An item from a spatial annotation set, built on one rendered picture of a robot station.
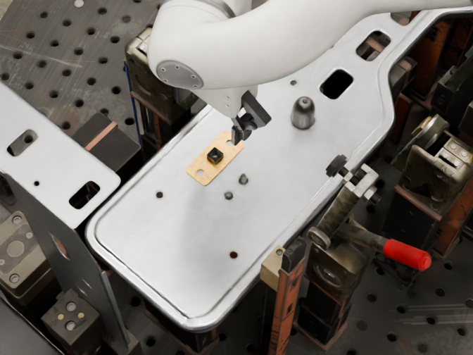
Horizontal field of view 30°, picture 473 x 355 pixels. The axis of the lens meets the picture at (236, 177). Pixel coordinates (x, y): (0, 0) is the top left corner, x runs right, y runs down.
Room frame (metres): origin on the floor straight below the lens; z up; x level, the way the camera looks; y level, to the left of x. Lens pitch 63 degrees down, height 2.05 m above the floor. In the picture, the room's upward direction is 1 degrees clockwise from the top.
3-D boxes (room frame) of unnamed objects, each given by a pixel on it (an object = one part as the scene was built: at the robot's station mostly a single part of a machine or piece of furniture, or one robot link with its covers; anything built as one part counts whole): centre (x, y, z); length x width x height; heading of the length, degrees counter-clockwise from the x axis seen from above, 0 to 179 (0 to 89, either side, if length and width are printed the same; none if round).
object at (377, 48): (0.75, -0.19, 0.84); 0.12 x 0.05 x 0.29; 50
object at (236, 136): (0.52, -0.01, 1.15); 0.03 x 0.03 x 0.07; 50
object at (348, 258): (0.42, -0.14, 0.88); 0.07 x 0.06 x 0.35; 50
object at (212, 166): (0.56, 0.03, 1.01); 0.08 x 0.04 x 0.01; 140
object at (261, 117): (0.53, -0.01, 1.20); 0.08 x 0.01 x 0.06; 50
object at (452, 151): (0.54, -0.27, 0.88); 0.11 x 0.09 x 0.37; 50
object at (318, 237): (0.42, -0.10, 1.06); 0.03 x 0.01 x 0.03; 50
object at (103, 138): (0.59, 0.18, 0.84); 0.11 x 0.10 x 0.28; 50
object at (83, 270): (0.33, 0.17, 1.17); 0.12 x 0.01 x 0.34; 50
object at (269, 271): (0.39, -0.05, 0.88); 0.04 x 0.04 x 0.36; 50
